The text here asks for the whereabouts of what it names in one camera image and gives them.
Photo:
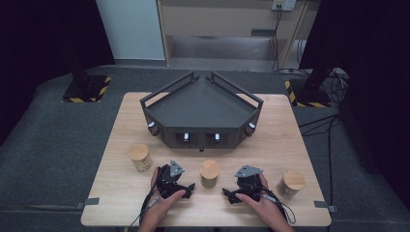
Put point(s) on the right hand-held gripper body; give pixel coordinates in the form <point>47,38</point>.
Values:
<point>248,187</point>

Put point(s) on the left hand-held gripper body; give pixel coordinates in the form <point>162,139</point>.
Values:
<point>167,182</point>

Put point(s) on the jar of green beans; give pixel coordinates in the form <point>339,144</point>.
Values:
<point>210,169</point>

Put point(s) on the jar of pale beans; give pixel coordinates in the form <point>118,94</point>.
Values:
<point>139,153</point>

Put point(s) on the glass jar with wooden lid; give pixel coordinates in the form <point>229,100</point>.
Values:
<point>294,180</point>

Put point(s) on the dark grey corner storage rack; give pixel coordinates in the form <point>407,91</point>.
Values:
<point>199,106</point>

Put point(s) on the person's left hand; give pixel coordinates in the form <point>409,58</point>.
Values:
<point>161,209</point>

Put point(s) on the person's right hand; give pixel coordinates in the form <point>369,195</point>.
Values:
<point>266,211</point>

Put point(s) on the white panel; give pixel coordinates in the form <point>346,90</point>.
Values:
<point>132,29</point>

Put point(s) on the light wooden cabinet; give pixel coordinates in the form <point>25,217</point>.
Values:
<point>219,19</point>

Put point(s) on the black curtain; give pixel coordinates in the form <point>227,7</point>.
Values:
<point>38,48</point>
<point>377,64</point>

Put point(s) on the grey table edge bracket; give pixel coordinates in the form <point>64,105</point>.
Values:
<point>88,202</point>
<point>324,205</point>

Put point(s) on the striped stand base plate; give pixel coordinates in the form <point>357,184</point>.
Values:
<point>291,95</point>
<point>96,87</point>

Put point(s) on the black metal stand post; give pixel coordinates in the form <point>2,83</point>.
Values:
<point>317,80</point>
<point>79,71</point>

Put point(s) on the white wall power outlet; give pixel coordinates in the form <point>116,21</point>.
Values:
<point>283,4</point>

